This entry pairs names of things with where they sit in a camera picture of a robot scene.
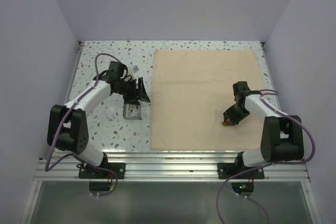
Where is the beige surgical cloth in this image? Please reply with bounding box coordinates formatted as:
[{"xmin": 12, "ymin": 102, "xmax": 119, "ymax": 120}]
[{"xmin": 151, "ymin": 50, "xmax": 264, "ymax": 151}]

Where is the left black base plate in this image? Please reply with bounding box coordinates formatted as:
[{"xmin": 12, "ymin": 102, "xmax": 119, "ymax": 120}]
[{"xmin": 76, "ymin": 163, "xmax": 126, "ymax": 179}]

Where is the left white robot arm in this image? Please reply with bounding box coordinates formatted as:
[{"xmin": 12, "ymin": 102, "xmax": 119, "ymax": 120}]
[{"xmin": 47, "ymin": 61, "xmax": 150, "ymax": 178}]

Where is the sealed blade packet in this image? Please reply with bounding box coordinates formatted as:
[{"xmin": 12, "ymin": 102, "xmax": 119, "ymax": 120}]
[{"xmin": 131, "ymin": 105, "xmax": 141, "ymax": 120}]

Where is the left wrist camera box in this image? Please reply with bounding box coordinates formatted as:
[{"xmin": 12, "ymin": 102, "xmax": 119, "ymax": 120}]
[{"xmin": 133, "ymin": 66, "xmax": 139, "ymax": 73}]

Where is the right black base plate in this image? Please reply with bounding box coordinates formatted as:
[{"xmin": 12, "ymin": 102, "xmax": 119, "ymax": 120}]
[{"xmin": 217, "ymin": 163, "xmax": 265, "ymax": 180}]

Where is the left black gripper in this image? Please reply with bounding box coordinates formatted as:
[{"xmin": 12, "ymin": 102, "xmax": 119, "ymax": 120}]
[{"xmin": 114, "ymin": 77, "xmax": 150, "ymax": 105}]

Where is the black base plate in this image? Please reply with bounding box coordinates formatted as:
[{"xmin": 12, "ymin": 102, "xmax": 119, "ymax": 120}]
[
  {"xmin": 217, "ymin": 163, "xmax": 265, "ymax": 180},
  {"xmin": 76, "ymin": 163, "xmax": 126, "ymax": 179}
]

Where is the metal instrument tray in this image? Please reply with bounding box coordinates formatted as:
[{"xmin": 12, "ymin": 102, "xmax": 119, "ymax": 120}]
[{"xmin": 123, "ymin": 103, "xmax": 142, "ymax": 120}]

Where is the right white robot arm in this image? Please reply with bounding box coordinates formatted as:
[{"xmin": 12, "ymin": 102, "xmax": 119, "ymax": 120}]
[{"xmin": 222, "ymin": 81, "xmax": 304, "ymax": 178}]

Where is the aluminium mounting rail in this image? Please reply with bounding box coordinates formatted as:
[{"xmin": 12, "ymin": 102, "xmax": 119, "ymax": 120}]
[{"xmin": 34, "ymin": 152, "xmax": 310, "ymax": 182}]

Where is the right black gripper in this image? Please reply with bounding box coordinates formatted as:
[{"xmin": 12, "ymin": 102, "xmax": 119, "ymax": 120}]
[{"xmin": 224, "ymin": 104, "xmax": 250, "ymax": 126}]

